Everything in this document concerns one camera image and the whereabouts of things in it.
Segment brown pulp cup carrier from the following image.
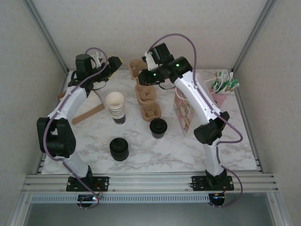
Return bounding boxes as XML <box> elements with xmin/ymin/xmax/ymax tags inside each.
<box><xmin>129</xmin><ymin>60</ymin><xmax>158</xmax><ymax>106</ymax></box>
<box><xmin>141</xmin><ymin>105</ymin><xmax>162</xmax><ymax>122</ymax></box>

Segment black cup lid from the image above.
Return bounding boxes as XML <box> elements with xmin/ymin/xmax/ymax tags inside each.
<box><xmin>150</xmin><ymin>118</ymin><xmax>168</xmax><ymax>135</ymax></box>

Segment animal print paper bag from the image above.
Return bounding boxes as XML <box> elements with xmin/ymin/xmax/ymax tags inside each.
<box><xmin>173</xmin><ymin>72</ymin><xmax>218</xmax><ymax>136</ymax></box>

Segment paper coffee cup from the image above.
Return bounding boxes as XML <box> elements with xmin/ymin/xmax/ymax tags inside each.
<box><xmin>151</xmin><ymin>130</ymin><xmax>165</xmax><ymax>140</ymax></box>

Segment white paper napkins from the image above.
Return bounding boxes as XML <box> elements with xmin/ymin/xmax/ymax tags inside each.
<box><xmin>79</xmin><ymin>91</ymin><xmax>103</xmax><ymax>115</ymax></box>

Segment stack of paper cups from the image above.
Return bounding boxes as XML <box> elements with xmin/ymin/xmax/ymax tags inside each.
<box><xmin>105</xmin><ymin>92</ymin><xmax>126</xmax><ymax>125</ymax></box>

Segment brown cardboard napkin tray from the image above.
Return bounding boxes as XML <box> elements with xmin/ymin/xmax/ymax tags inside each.
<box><xmin>57</xmin><ymin>90</ymin><xmax>106</xmax><ymax>125</ymax></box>

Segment pink holder cup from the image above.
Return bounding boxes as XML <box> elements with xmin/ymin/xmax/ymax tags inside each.
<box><xmin>211</xmin><ymin>90</ymin><xmax>230</xmax><ymax>107</ymax></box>

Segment stack of black lids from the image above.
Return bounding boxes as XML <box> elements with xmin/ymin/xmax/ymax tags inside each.
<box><xmin>109</xmin><ymin>138</ymin><xmax>129</xmax><ymax>162</ymax></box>

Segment small controller board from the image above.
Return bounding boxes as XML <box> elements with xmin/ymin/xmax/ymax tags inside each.
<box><xmin>77</xmin><ymin>194</ymin><xmax>99</xmax><ymax>203</ymax></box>
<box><xmin>210</xmin><ymin>193</ymin><xmax>226</xmax><ymax>205</ymax></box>

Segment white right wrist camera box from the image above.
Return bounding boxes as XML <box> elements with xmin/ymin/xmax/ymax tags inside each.
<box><xmin>142</xmin><ymin>51</ymin><xmax>155</xmax><ymax>71</ymax></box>

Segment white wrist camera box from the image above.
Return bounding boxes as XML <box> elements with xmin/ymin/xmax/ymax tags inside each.
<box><xmin>142</xmin><ymin>51</ymin><xmax>155</xmax><ymax>71</ymax></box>
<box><xmin>92</xmin><ymin>51</ymin><xmax>105</xmax><ymax>67</ymax></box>

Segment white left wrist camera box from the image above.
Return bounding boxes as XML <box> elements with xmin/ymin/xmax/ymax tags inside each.
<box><xmin>92</xmin><ymin>51</ymin><xmax>105</xmax><ymax>67</ymax></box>

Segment aluminium side rail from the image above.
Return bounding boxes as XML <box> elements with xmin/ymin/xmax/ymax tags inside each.
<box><xmin>232</xmin><ymin>70</ymin><xmax>263</xmax><ymax>174</ymax></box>
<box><xmin>36</xmin><ymin>70</ymin><xmax>69</xmax><ymax>175</ymax></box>

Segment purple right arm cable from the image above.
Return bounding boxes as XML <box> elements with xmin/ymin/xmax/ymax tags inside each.
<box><xmin>148</xmin><ymin>33</ymin><xmax>243</xmax><ymax>209</ymax></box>

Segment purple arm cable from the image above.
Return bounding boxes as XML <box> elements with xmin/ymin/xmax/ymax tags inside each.
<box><xmin>148</xmin><ymin>33</ymin><xmax>243</xmax><ymax>209</ymax></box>
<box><xmin>43</xmin><ymin>48</ymin><xmax>109</xmax><ymax>210</ymax></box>

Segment aluminium frame post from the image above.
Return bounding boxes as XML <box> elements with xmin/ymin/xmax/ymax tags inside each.
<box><xmin>23</xmin><ymin>0</ymin><xmax>69</xmax><ymax>73</ymax></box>
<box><xmin>231</xmin><ymin>0</ymin><xmax>278</xmax><ymax>73</ymax></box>

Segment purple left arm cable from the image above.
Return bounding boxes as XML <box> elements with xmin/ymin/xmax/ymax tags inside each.
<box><xmin>43</xmin><ymin>48</ymin><xmax>109</xmax><ymax>210</ymax></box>

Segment aluminium front rail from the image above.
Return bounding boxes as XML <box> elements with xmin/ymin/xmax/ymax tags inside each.
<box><xmin>22</xmin><ymin>173</ymin><xmax>280</xmax><ymax>194</ymax></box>

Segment white slotted cable duct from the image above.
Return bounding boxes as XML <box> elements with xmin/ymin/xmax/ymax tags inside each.
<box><xmin>30</xmin><ymin>194</ymin><xmax>210</xmax><ymax>203</ymax></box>

